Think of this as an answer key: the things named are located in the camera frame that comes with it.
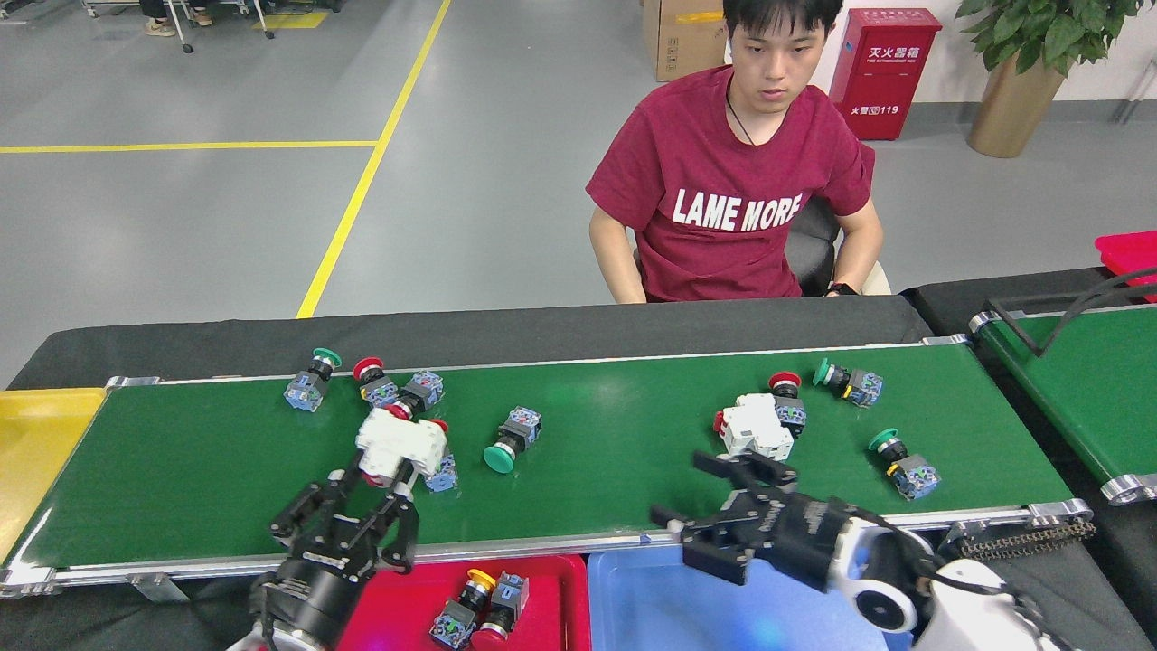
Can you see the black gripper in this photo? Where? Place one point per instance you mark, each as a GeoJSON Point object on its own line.
{"type": "Point", "coordinates": [800, 542]}
{"type": "Point", "coordinates": [312, 592]}

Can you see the white circuit breaker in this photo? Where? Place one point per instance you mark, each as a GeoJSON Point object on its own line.
{"type": "Point", "coordinates": [402, 443]}
{"type": "Point", "coordinates": [755, 432]}

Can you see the yellow button switch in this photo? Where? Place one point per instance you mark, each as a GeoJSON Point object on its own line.
{"type": "Point", "coordinates": [452, 624]}

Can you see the green button switch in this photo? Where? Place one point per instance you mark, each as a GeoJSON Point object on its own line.
{"type": "Point", "coordinates": [863, 389]}
{"type": "Point", "coordinates": [522, 425]}
{"type": "Point", "coordinates": [915, 477]}
{"type": "Point", "coordinates": [305, 392]}

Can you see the person's left forearm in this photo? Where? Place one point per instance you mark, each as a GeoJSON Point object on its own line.
{"type": "Point", "coordinates": [859, 262]}

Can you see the person's right forearm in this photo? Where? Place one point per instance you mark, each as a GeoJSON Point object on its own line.
{"type": "Point", "coordinates": [619, 271]}

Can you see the red plastic tray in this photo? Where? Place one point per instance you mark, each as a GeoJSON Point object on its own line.
{"type": "Point", "coordinates": [1130, 251]}
{"type": "Point", "coordinates": [407, 606]}

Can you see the blue plastic tray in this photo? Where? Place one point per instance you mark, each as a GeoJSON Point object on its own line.
{"type": "Point", "coordinates": [651, 615]}

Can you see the long green conveyor belt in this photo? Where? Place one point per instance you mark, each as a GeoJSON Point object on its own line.
{"type": "Point", "coordinates": [587, 488]}

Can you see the yellow plastic tray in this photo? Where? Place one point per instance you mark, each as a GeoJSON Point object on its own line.
{"type": "Point", "coordinates": [41, 452]}

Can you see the short green conveyor belt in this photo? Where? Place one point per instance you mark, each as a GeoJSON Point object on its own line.
{"type": "Point", "coordinates": [1076, 389]}

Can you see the black wristwatch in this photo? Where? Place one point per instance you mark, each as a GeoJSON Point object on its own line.
{"type": "Point", "coordinates": [842, 289]}

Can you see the red fire extinguisher box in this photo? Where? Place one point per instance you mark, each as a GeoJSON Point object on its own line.
{"type": "Point", "coordinates": [886, 72]}

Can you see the brown cardboard box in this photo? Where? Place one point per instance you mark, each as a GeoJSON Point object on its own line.
{"type": "Point", "coordinates": [678, 41]}

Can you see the potted plant gold pot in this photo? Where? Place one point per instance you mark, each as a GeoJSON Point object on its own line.
{"type": "Point", "coordinates": [1012, 113]}

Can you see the white wheeled stand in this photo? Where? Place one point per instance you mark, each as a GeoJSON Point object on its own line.
{"type": "Point", "coordinates": [178, 24]}

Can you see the background person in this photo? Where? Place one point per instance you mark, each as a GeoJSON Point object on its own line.
{"type": "Point", "coordinates": [161, 27]}

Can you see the white metal cart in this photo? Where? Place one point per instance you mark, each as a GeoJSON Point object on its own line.
{"type": "Point", "coordinates": [108, 7]}

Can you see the black guide frame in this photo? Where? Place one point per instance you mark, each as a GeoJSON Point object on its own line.
{"type": "Point", "coordinates": [1014, 328]}

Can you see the white wall conduit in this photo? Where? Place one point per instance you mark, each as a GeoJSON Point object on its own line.
{"type": "Point", "coordinates": [1136, 105]}

